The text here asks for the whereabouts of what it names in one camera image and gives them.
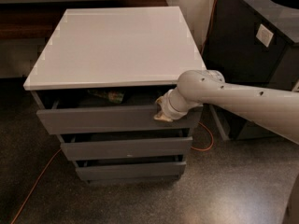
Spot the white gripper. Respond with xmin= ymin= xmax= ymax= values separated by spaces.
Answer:
xmin=154 ymin=89 xmax=202 ymax=122

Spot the green rice chip bag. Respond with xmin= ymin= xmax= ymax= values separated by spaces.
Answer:
xmin=88 ymin=89 xmax=125 ymax=104

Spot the grey top drawer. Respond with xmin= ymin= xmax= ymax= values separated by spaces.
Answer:
xmin=36 ymin=87 xmax=203 ymax=134

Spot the grey drawer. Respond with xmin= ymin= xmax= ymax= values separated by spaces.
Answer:
xmin=61 ymin=129 xmax=192 ymax=161
xmin=76 ymin=155 xmax=186 ymax=182
xmin=36 ymin=87 xmax=203 ymax=134

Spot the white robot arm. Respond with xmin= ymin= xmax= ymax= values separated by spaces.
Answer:
xmin=154 ymin=70 xmax=299 ymax=144

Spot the grey middle drawer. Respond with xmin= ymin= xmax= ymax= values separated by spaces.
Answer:
xmin=61 ymin=129 xmax=192 ymax=161

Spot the grey bottom drawer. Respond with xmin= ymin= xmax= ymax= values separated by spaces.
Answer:
xmin=76 ymin=155 xmax=186 ymax=182

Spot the grey drawer cabinet white top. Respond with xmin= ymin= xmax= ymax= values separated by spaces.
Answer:
xmin=24 ymin=7 xmax=205 ymax=184

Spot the black counter cabinet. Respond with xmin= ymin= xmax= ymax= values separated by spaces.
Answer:
xmin=204 ymin=0 xmax=299 ymax=141

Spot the dark wooden bench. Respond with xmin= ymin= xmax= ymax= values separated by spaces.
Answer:
xmin=0 ymin=0 xmax=168 ymax=39

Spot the orange cable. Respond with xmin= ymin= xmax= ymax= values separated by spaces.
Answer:
xmin=9 ymin=0 xmax=229 ymax=224

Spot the white wall socket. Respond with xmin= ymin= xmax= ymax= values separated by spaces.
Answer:
xmin=256 ymin=24 xmax=274 ymax=48

